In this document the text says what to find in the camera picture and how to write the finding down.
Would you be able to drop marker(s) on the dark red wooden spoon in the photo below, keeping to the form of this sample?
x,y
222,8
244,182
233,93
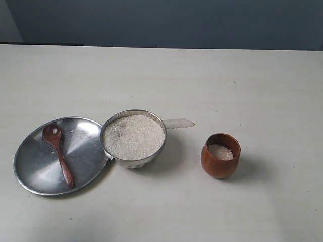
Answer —
x,y
52,134

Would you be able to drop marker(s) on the round steel plate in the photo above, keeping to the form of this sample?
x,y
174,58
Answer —
x,y
36,164

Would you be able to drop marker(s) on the clear tape strip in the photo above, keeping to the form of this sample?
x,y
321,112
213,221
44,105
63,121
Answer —
x,y
178,123

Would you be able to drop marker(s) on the steel bowl of rice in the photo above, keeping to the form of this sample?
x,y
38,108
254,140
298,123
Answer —
x,y
133,138

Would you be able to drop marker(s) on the brown wooden cup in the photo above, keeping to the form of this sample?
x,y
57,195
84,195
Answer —
x,y
220,155

